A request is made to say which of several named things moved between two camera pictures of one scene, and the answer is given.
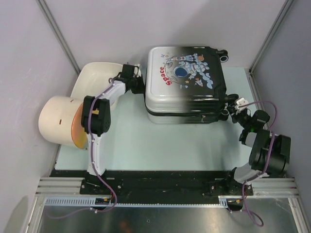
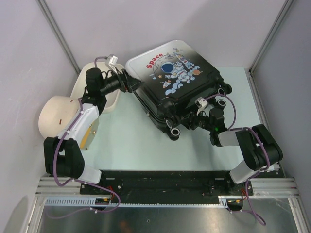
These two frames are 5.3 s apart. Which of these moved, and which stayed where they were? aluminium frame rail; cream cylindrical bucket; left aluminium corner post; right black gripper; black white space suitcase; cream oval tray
Moved: black white space suitcase; right black gripper
Stayed: cream cylindrical bucket; cream oval tray; left aluminium corner post; aluminium frame rail
